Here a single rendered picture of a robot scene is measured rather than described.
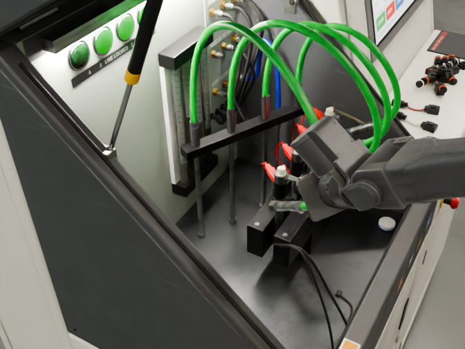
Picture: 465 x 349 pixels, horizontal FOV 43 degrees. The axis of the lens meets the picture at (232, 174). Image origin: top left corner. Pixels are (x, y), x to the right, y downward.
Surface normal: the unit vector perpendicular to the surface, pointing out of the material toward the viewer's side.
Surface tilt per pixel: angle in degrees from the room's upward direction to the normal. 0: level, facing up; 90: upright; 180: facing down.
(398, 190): 103
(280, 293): 0
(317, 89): 90
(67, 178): 90
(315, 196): 49
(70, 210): 90
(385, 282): 0
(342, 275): 0
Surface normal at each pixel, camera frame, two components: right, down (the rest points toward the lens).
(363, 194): -0.68, 0.60
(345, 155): 0.34, -0.25
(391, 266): -0.02, -0.77
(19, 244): -0.51, 0.55
